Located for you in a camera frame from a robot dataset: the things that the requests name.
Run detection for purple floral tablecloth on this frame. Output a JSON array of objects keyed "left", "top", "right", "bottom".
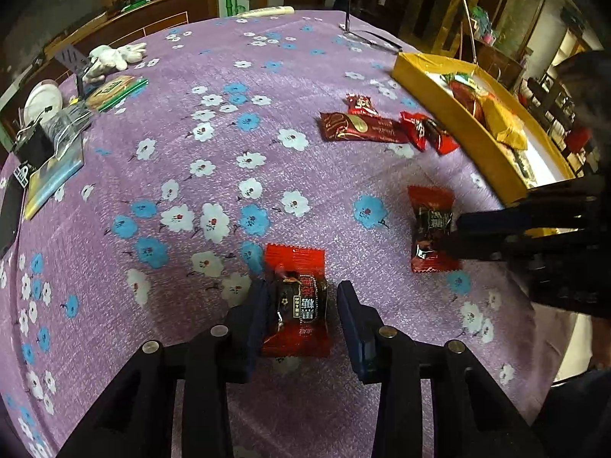
[{"left": 1, "top": 11, "right": 570, "bottom": 457}]

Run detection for green bordered booklet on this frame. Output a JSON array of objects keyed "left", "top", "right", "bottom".
[{"left": 86, "top": 74, "right": 148, "bottom": 112}]

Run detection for dark red jujube packet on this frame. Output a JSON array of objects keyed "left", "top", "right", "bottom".
[{"left": 448, "top": 80, "right": 485, "bottom": 124}]

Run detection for broom and dustpan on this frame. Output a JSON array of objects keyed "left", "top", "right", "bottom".
[{"left": 460, "top": 0, "right": 478, "bottom": 64}]

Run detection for wooden cabinet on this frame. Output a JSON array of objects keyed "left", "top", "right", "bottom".
[{"left": 1, "top": 0, "right": 220, "bottom": 134}]

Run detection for yellow taped white tray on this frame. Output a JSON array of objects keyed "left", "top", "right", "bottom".
[{"left": 391, "top": 53, "right": 575, "bottom": 205}]

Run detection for black phone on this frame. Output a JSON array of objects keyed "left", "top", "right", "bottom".
[{"left": 0, "top": 166, "right": 27, "bottom": 258}]

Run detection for purple frame eyeglasses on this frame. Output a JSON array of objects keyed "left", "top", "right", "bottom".
[{"left": 342, "top": 0, "right": 403, "bottom": 55}]

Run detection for yellow snack packet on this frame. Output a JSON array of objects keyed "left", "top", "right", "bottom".
[{"left": 482, "top": 96, "right": 528, "bottom": 150}]

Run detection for red black candy packet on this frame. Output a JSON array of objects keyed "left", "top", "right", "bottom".
[
  {"left": 400, "top": 112, "right": 460, "bottom": 156},
  {"left": 408, "top": 185, "right": 461, "bottom": 273},
  {"left": 261, "top": 243, "right": 331, "bottom": 358}
]

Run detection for white bowl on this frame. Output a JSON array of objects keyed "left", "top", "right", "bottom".
[{"left": 23, "top": 80, "right": 63, "bottom": 126}]

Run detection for dark red long chocolate bar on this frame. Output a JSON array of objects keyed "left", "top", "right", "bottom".
[{"left": 320, "top": 113, "right": 409, "bottom": 144}]

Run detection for blue yellow booklet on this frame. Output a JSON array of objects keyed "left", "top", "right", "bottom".
[{"left": 23, "top": 135, "right": 84, "bottom": 220}]

